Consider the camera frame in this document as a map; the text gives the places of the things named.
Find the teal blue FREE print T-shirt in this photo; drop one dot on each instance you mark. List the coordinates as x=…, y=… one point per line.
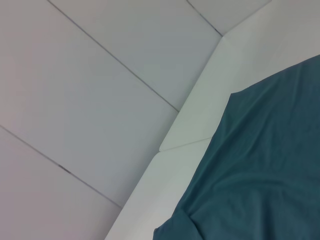
x=250, y=162

